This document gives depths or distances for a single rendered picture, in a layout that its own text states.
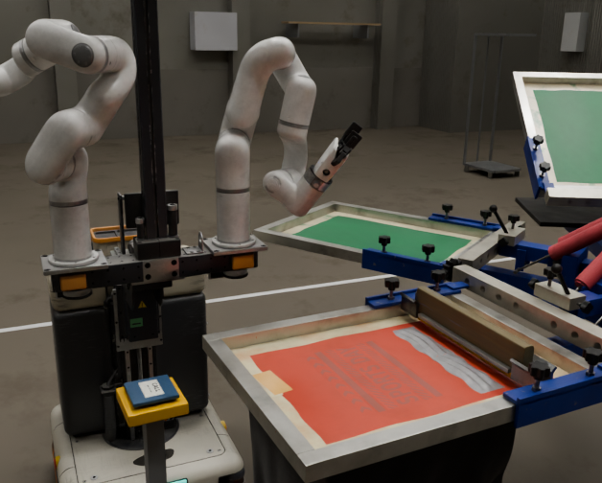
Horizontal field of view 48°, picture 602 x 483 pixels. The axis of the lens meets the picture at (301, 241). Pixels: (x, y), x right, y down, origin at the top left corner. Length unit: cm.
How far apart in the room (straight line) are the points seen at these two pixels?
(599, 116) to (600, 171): 36
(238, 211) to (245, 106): 29
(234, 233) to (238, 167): 19
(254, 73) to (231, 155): 22
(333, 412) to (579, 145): 196
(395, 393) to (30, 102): 1014
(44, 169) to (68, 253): 24
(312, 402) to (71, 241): 74
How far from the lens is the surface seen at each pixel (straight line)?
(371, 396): 152
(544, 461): 316
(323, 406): 147
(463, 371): 166
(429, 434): 137
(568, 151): 305
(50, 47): 165
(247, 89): 181
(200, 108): 1171
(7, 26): 1126
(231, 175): 184
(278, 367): 162
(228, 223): 188
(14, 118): 1133
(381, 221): 287
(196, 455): 252
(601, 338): 175
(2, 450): 324
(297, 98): 182
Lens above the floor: 172
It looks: 17 degrees down
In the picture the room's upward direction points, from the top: 1 degrees clockwise
